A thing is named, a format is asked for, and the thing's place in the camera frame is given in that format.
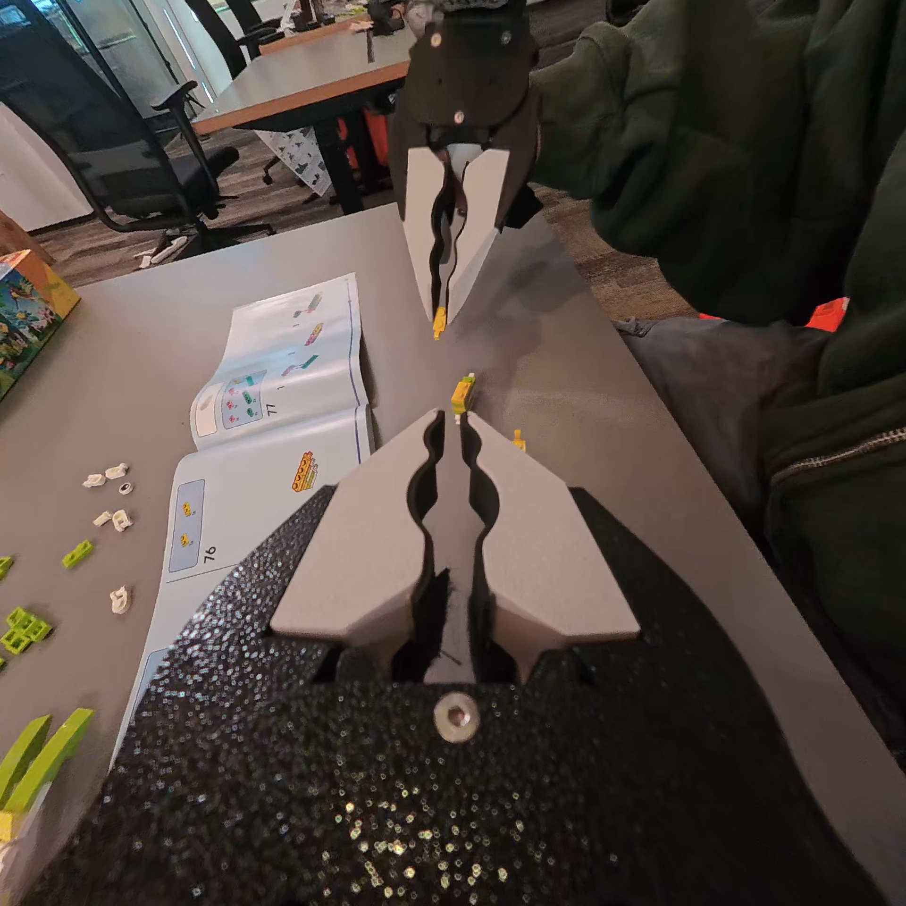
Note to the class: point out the white paper scrap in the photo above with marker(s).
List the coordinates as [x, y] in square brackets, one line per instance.
[163, 249]

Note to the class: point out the group of white lego pieces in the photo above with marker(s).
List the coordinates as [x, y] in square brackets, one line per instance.
[122, 522]

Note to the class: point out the lime green long bricks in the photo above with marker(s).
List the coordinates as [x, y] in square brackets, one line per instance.
[39, 757]

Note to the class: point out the printed white plastic bag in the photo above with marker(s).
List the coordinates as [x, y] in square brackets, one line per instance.
[304, 159]

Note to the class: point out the orange object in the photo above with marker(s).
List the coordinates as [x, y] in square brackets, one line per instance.
[368, 138]
[828, 313]

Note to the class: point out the brown cardboard box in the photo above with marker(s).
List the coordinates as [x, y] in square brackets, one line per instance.
[14, 233]

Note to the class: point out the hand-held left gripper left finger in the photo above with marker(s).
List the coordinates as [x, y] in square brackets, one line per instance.
[361, 552]

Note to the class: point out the black mesh office chair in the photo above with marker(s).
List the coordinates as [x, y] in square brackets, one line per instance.
[166, 170]

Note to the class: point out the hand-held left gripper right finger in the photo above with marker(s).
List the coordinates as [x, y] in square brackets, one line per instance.
[552, 559]

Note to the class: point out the long yellow lego assembly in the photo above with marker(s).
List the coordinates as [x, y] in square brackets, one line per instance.
[463, 393]

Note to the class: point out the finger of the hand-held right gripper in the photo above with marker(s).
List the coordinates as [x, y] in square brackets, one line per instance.
[421, 205]
[481, 212]

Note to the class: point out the person's blue jeans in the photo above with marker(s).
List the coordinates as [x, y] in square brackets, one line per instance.
[708, 382]

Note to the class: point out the grey desk with wooden edge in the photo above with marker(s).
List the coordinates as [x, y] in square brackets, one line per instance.
[304, 85]

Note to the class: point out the colourful lego box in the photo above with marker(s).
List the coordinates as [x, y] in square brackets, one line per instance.
[28, 318]

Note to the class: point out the person's dark green hoodie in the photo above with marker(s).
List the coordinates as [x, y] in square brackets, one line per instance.
[849, 552]

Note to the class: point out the lego instruction booklet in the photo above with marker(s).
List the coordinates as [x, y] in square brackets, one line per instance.
[283, 396]

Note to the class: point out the small yellow brick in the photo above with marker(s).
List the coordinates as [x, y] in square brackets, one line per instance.
[440, 322]

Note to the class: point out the cluster of lime lego pieces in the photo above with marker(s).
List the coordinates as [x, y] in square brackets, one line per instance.
[25, 630]

